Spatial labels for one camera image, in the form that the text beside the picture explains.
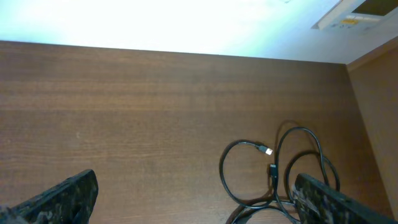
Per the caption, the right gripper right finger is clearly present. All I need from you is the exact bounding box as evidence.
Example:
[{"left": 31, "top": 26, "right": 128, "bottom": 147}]
[{"left": 293, "top": 174, "right": 397, "bottom": 224}]

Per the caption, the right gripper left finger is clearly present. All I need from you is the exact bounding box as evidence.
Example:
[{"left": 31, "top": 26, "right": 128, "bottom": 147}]
[{"left": 1, "top": 169, "right": 98, "bottom": 224}]

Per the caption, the black USB cable thick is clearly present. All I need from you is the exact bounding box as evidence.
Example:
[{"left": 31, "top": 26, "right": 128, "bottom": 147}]
[{"left": 227, "top": 126, "right": 341, "bottom": 224}]

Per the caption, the black USB cable thin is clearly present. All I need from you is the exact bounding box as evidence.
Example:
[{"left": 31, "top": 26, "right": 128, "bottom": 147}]
[{"left": 218, "top": 139, "right": 273, "bottom": 210}]

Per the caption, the white wall thermostat panel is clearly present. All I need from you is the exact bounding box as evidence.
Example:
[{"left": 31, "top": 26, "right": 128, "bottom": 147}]
[{"left": 312, "top": 0, "right": 397, "bottom": 32}]

